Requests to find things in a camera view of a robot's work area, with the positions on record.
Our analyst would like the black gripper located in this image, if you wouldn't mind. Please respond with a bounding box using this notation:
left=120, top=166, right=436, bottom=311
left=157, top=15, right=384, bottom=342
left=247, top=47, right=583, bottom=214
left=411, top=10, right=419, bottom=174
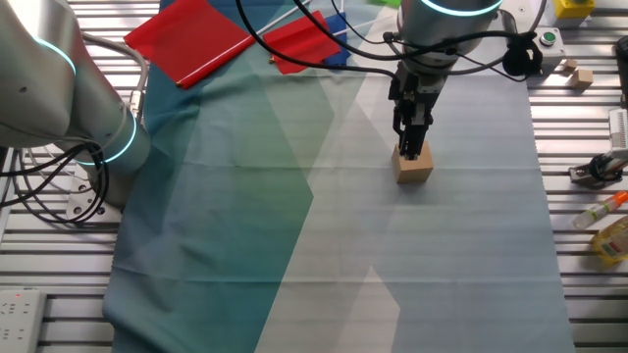
left=389, top=61, right=449, bottom=161

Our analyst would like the wooden block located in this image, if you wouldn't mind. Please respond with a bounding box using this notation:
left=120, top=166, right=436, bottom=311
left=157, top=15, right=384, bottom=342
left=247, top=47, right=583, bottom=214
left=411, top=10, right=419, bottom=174
left=391, top=140, right=436, bottom=185

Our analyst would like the blue flag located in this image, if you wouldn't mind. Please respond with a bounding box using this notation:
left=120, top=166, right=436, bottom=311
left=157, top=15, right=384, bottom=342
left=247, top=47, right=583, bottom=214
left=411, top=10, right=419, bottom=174
left=322, top=12, right=399, bottom=68

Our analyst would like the teal and grey cloth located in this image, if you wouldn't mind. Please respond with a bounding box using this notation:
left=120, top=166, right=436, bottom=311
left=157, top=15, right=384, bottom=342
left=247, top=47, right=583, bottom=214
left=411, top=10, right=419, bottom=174
left=101, top=0, right=576, bottom=353

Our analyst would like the small red flag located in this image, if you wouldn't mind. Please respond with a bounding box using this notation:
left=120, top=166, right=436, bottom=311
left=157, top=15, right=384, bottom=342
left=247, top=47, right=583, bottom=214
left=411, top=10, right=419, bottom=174
left=262, top=10, right=342, bottom=76

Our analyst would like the grey green-button box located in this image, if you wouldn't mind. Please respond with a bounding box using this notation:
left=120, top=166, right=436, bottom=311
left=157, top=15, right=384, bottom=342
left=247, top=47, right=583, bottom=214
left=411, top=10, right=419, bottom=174
left=532, top=26, right=567, bottom=75

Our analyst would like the small wooden cube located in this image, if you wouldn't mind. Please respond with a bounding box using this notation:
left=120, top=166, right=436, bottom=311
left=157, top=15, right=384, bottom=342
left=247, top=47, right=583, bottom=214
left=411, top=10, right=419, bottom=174
left=569, top=68, right=596, bottom=91

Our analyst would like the clear tube orange cap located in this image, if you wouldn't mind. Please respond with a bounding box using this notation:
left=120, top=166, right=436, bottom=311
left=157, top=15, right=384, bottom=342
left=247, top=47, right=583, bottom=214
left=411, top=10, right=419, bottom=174
left=571, top=190, right=628, bottom=229

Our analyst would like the white ribbed device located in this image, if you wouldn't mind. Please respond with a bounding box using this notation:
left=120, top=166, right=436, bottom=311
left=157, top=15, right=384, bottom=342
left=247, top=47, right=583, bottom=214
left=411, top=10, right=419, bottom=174
left=607, top=107, right=628, bottom=153

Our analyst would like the yellow emergency stop box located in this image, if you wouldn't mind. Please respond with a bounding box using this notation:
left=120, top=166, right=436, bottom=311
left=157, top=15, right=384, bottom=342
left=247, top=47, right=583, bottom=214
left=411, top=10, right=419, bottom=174
left=551, top=0, right=597, bottom=28

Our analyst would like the black edge object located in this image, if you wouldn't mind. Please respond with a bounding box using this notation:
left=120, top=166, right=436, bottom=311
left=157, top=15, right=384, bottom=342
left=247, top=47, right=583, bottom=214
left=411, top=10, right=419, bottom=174
left=614, top=35, right=628, bottom=108

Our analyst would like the yellow liquid bottle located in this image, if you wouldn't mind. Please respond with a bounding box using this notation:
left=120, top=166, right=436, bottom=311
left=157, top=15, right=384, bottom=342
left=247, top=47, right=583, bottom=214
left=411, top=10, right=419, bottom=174
left=590, top=215, right=628, bottom=267

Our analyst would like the large red flag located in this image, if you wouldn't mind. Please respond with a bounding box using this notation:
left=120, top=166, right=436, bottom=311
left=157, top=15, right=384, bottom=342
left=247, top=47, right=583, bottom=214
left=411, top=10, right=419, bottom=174
left=123, top=0, right=315, bottom=90

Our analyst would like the white power strip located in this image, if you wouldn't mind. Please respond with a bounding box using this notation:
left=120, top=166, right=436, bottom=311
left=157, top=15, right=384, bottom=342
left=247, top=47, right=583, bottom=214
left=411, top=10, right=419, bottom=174
left=0, top=288, right=48, bottom=353

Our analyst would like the thin black coiled cable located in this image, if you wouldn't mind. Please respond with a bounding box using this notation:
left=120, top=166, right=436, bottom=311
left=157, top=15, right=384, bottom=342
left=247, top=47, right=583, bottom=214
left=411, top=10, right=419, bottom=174
left=292, top=0, right=545, bottom=78

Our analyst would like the metal clamp mount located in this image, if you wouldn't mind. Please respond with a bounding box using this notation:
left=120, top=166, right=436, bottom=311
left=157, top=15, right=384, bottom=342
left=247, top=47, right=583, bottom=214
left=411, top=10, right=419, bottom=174
left=568, top=149, right=628, bottom=190

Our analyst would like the thick black gripper cable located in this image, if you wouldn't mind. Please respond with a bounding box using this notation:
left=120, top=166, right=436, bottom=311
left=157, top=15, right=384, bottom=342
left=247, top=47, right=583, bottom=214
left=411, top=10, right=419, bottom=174
left=235, top=0, right=402, bottom=83

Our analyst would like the grey cable conduit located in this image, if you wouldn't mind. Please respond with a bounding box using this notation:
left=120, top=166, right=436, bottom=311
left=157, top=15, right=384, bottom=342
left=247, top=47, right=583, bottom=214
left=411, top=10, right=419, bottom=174
left=79, top=30, right=150, bottom=125

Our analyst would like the black base cable bundle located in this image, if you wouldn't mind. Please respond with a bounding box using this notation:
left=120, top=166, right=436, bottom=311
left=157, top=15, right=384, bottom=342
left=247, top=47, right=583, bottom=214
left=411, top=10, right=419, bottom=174
left=0, top=140, right=111, bottom=225

